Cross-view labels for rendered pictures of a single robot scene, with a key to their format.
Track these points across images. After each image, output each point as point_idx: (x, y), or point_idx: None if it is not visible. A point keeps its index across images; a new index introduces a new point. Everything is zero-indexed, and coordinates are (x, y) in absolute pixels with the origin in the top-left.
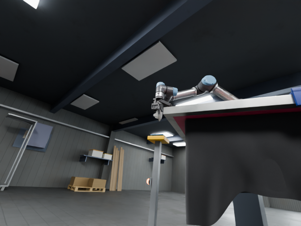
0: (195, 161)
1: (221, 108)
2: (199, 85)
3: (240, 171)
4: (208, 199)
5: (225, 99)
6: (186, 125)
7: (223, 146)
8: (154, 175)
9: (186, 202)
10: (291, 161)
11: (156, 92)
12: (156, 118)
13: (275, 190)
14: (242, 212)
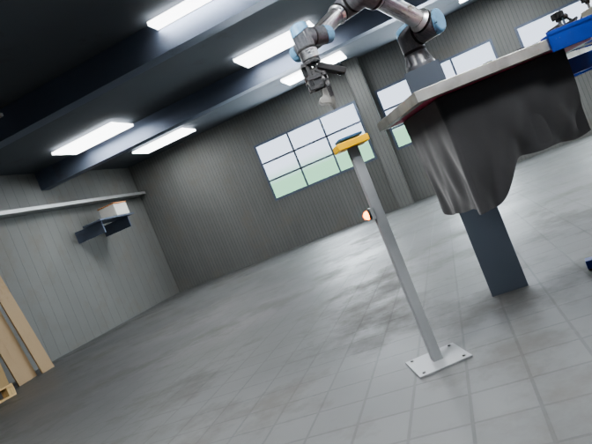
0: (469, 147)
1: (487, 73)
2: (349, 0)
3: (514, 137)
4: (493, 181)
5: (401, 18)
6: (441, 107)
7: (492, 118)
8: (374, 202)
9: (475, 195)
10: (551, 109)
11: (303, 49)
12: (324, 104)
13: (545, 142)
14: None
